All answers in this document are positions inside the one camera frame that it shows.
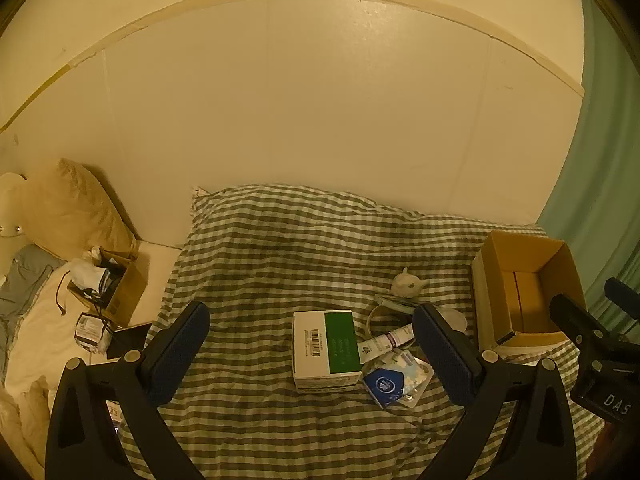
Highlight large cardboard box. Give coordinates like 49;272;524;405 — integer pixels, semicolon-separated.
471;230;588;353

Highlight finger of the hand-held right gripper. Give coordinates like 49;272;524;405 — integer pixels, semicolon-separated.
604;277;640;321
550;294;626;355

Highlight small cardboard box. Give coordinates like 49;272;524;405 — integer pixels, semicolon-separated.
66;247;148;331

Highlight white tube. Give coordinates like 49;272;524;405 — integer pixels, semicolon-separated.
361;324;417;361

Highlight green white checked blanket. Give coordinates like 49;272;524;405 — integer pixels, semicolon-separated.
117;184;606;480

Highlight beige pillow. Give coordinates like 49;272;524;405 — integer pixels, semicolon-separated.
22;157;138;261

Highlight black cable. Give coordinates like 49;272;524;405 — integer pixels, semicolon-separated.
55;270;118;333

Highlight green curtain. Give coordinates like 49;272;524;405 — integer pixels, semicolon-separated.
537;0;640;321

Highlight blue mask packet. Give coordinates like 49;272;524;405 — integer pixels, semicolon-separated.
361;350;435;410

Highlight white plastic bag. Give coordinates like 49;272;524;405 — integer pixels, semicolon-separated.
70;247;108;291

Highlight white soft pillow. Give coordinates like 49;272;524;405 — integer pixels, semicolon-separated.
0;172;31;241

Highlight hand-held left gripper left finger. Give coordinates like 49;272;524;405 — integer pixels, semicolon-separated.
45;301;211;480

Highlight round bowl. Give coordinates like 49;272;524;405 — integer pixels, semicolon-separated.
366;304;388;342

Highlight white duvet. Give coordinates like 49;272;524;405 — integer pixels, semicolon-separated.
0;240;183;480

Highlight white toy figurine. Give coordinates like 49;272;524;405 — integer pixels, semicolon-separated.
390;267;426;298

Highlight grey cloth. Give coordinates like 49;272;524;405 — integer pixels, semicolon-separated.
0;245;66;341

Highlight white and green box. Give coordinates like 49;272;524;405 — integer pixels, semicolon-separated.
291;310;362;394

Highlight clear plastic lid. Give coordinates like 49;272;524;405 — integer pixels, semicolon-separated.
435;307;469;335

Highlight small wrapped packet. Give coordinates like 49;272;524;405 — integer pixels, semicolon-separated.
74;312;113;353

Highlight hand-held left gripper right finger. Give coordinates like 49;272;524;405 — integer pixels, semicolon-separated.
412;302;593;480

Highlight black pouch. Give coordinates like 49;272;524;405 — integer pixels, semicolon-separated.
107;324;151;361

